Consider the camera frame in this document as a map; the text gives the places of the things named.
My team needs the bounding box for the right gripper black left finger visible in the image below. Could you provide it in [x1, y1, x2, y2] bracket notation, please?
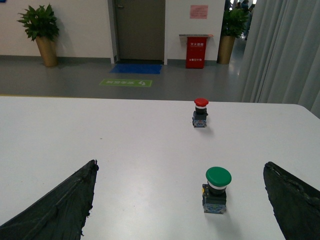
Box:
[0, 159, 99, 240]

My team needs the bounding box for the pink wall notice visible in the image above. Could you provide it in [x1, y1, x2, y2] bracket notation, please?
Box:
[189, 5, 209, 20]

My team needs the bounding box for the green push button switch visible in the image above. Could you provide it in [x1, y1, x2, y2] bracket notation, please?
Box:
[202, 166, 232, 214]

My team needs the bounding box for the blue floor mat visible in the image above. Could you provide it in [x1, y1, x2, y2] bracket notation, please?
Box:
[110, 63, 162, 75]

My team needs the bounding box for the left potted plant gold pot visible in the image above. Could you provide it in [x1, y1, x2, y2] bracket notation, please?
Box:
[18, 4, 60, 67]

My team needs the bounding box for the grey door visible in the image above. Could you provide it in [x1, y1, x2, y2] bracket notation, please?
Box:
[114, 0, 166, 61]

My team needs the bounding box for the right potted plant gold pot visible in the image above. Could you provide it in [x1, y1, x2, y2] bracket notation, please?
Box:
[216, 7, 250, 65]

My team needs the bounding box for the red push button switch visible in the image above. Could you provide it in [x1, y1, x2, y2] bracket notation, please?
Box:
[192, 98, 209, 128]

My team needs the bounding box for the potted plant gold pot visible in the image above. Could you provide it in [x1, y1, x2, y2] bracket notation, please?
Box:
[18, 4, 60, 67]
[216, 7, 250, 65]

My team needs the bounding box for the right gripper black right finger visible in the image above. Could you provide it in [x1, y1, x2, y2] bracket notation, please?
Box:
[263, 161, 320, 240]

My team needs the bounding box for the green floor sign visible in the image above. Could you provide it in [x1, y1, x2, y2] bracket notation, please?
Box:
[99, 79, 153, 88]

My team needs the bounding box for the red fire extinguisher box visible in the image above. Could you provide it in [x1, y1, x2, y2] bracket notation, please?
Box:
[179, 34, 213, 69]

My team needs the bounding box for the grey curtain right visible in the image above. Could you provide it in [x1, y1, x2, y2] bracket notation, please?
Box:
[238, 0, 320, 116]

